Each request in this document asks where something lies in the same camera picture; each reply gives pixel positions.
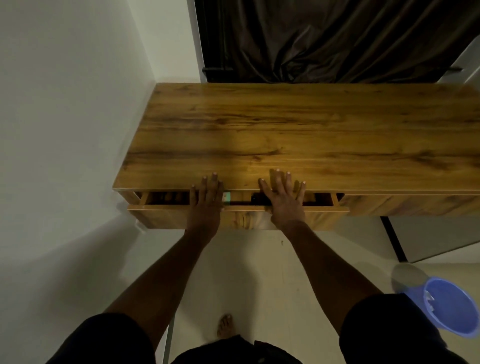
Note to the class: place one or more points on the person's left hand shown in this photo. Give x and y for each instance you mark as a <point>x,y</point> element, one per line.
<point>205,210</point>

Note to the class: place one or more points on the person's right hand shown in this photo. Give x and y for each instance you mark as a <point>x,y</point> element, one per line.
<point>287,206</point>

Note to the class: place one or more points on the person's right middle finger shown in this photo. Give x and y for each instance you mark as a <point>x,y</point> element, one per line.
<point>276,182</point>

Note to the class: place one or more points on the person's left middle finger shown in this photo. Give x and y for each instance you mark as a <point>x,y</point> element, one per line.
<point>214,184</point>

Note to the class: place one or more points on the person's right little finger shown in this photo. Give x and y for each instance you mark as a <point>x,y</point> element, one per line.
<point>301,191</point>

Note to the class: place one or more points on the person's left little finger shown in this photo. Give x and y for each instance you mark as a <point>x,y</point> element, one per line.
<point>194,195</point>

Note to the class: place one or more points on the wooden drawer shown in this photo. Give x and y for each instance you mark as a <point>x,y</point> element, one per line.
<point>243,218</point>

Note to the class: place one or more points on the person's right forearm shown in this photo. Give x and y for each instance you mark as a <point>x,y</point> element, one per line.
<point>326,270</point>

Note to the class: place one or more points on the person's left forearm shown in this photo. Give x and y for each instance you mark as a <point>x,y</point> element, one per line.
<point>165,273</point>

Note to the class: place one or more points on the small green white box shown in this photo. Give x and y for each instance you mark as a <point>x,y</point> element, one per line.
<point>226,197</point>

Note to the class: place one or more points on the wooden desk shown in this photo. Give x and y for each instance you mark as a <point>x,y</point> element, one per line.
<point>300,135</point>

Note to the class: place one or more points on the person's bare foot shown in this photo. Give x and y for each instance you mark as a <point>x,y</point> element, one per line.
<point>226,325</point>

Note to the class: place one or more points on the grey round lid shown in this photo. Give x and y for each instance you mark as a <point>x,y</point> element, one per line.
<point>407,279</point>

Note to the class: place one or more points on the white panel with black edge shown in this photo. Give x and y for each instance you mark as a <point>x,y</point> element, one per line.
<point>438,236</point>

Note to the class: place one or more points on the dark brown curtain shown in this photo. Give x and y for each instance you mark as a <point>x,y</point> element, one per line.
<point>337,37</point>

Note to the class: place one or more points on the black shirt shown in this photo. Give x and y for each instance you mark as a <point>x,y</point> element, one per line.
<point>382,330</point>

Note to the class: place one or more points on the blue plastic bucket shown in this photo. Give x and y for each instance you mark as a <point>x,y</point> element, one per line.
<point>450,303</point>

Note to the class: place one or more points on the white cabinet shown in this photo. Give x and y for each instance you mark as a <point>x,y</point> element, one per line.
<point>463,65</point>

